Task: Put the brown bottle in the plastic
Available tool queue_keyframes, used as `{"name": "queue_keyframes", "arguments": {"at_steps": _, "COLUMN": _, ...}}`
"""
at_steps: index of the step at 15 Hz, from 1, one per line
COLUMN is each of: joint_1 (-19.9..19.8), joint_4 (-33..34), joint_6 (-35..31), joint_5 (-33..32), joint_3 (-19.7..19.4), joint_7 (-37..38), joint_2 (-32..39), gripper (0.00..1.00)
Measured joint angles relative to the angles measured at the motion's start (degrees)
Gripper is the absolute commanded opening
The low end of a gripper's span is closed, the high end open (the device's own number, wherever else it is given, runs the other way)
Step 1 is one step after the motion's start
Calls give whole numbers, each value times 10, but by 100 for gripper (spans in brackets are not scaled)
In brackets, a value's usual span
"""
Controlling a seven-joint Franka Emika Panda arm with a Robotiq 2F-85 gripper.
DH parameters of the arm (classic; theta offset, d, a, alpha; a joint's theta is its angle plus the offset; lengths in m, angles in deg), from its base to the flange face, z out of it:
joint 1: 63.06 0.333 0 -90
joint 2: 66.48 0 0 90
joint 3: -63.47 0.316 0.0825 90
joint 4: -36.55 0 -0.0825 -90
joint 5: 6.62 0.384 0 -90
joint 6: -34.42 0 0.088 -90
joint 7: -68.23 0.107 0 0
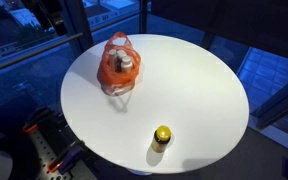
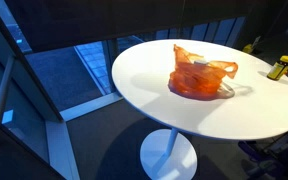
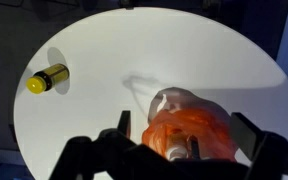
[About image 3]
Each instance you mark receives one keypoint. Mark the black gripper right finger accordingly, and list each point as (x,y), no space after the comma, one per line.
(247,136)

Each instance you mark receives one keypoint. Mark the white bottle in bag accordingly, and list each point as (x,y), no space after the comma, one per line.
(176,146)

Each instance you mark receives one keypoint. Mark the orange plastic bag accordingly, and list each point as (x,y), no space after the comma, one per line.
(204,122)

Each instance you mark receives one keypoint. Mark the brown bottle with yellow cap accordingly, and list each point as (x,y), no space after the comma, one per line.
(47,79)

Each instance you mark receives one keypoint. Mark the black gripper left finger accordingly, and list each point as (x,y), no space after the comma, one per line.
(124,125)

